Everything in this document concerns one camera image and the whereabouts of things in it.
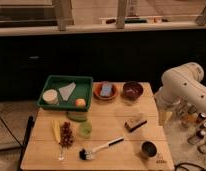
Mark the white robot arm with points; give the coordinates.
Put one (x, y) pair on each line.
(181, 83)

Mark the green plastic cup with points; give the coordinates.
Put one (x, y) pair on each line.
(85, 129)

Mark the metal cup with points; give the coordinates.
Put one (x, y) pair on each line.
(148, 149)

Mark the blue sponge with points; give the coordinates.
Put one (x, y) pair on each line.
(106, 90)

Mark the orange plate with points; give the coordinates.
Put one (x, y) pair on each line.
(98, 89)

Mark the green plastic tray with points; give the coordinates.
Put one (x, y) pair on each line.
(83, 90)

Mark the orange fruit toy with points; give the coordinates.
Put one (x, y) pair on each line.
(80, 102)

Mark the dark red bowl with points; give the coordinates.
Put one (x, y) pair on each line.
(132, 90)

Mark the grey triangular cloth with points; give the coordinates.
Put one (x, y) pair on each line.
(67, 90)

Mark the green round lid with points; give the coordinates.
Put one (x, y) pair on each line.
(77, 116)

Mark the white round container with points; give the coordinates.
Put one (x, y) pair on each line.
(50, 97)

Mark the red grapes toy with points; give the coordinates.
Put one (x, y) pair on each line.
(66, 135)

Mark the black table leg bar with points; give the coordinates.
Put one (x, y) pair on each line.
(30, 125)

